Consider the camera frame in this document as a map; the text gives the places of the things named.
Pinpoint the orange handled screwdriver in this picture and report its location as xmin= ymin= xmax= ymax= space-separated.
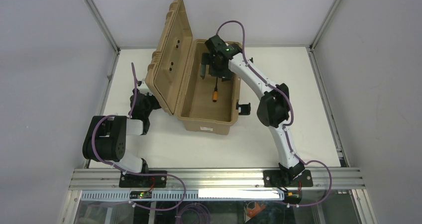
xmin=212 ymin=77 xmax=218 ymax=103

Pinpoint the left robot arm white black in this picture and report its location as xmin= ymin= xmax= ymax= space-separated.
xmin=82 ymin=79 xmax=161 ymax=174

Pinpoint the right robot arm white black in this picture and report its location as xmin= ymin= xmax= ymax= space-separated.
xmin=201 ymin=35 xmax=305 ymax=186

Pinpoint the tan plastic tool case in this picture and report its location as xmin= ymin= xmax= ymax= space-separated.
xmin=145 ymin=0 xmax=241 ymax=135

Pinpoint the orange object under table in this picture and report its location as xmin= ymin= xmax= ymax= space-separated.
xmin=245 ymin=201 xmax=266 ymax=219

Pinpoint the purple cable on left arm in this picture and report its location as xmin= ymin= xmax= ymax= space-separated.
xmin=91 ymin=62 xmax=211 ymax=224

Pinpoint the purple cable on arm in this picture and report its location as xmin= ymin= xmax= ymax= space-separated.
xmin=91 ymin=62 xmax=211 ymax=224
xmin=215 ymin=20 xmax=333 ymax=208

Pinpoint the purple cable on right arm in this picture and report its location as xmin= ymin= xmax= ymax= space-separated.
xmin=215 ymin=20 xmax=333 ymax=208

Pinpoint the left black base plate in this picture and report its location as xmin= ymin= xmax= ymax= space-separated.
xmin=118 ymin=170 xmax=167 ymax=188

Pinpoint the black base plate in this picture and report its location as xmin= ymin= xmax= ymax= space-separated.
xmin=263 ymin=169 xmax=314 ymax=188
xmin=118 ymin=170 xmax=167 ymax=188

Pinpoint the aluminium mounting rail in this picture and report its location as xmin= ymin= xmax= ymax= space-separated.
xmin=69 ymin=167 xmax=366 ymax=191

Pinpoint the white slotted cable duct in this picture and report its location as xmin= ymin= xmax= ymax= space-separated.
xmin=81 ymin=189 xmax=284 ymax=202

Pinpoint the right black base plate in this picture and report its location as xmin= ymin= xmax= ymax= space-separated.
xmin=263 ymin=169 xmax=314 ymax=188

